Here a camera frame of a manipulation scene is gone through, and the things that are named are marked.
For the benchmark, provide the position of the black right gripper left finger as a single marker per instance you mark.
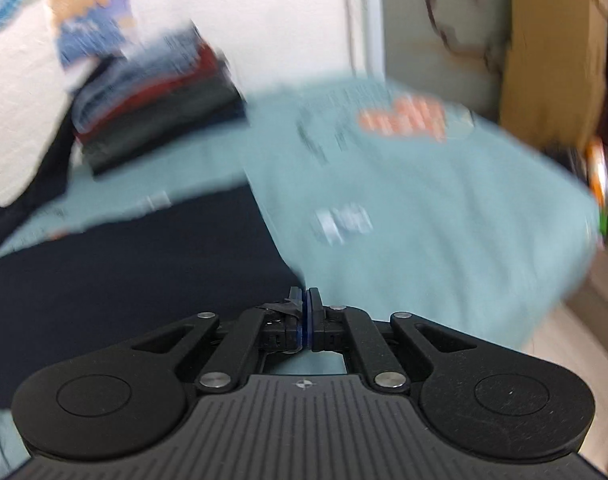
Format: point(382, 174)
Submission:
point(123, 399)

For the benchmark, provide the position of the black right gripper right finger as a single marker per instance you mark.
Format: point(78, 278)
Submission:
point(485, 399)

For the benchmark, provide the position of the dark navy pants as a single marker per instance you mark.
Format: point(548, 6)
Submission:
point(83, 292)

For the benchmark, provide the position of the black folded garment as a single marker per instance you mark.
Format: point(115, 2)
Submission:
point(229, 112)

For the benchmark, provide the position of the cardboard box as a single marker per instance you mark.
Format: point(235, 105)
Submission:
point(553, 86)

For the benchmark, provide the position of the grey folded garment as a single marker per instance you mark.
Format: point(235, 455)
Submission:
point(179, 107)

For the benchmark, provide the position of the light blue folded jeans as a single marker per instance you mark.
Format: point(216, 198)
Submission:
point(168, 57)

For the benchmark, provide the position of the bedding advertisement poster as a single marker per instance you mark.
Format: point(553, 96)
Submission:
point(86, 29)

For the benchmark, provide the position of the white door frame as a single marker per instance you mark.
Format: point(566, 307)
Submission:
point(365, 36)

